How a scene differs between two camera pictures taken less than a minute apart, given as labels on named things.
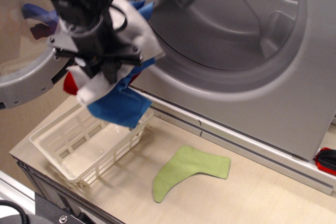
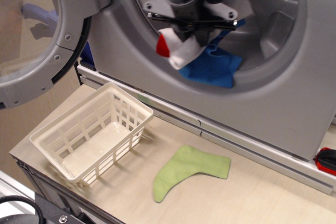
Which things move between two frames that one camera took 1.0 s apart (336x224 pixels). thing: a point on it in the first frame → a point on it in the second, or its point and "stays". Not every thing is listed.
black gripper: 91,40 → 189,9
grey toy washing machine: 254,51 stays
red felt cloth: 70,85 → 162,48
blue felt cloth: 126,107 → 217,66
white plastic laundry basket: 79,145 stays
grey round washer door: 29,63 stays
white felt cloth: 137,33 → 182,53
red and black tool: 325,160 stays
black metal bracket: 56,213 stays
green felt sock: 185,162 stays
